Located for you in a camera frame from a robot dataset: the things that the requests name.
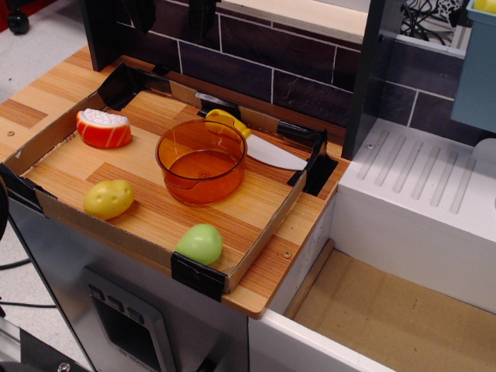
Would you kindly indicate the orange transparent plastic pot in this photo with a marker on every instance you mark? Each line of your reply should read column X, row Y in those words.
column 202, row 161

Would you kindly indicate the silver toy oven front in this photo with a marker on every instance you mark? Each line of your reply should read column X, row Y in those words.
column 125, row 315

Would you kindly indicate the yellow toy potato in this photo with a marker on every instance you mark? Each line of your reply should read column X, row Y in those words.
column 109, row 199

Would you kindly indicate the blue plastic bin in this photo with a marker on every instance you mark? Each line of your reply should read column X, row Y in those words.
column 474, row 103

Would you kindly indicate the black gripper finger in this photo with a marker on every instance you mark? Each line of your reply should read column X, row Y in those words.
column 142, row 14
column 201, row 16

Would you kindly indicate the salmon sushi toy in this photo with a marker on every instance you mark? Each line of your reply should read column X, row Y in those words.
column 102, row 129

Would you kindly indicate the white toy sink unit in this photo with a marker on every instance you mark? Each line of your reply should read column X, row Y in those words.
column 399, row 274

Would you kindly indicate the green toy pear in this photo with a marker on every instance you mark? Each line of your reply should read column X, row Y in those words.
column 201, row 243

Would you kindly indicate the yellow handled toy knife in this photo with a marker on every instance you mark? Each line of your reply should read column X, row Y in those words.
column 258, row 148

